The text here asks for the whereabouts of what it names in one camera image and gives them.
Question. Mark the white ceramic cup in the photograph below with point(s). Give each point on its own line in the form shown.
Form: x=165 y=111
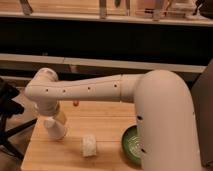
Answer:
x=89 y=146

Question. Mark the dark box at right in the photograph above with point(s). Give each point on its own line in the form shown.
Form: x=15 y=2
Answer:
x=202 y=94

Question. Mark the black chair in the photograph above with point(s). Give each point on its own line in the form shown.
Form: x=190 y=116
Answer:
x=8 y=108

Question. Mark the green bowl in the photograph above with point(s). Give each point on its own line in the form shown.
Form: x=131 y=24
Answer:
x=130 y=145

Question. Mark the wooden shelf rail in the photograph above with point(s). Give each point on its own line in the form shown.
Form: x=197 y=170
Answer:
x=102 y=63

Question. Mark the small red object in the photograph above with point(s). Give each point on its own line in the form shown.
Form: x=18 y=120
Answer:
x=75 y=103

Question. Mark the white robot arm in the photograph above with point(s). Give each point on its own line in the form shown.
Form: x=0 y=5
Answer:
x=164 y=110

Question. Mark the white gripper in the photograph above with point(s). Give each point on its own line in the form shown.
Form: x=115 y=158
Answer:
x=56 y=126

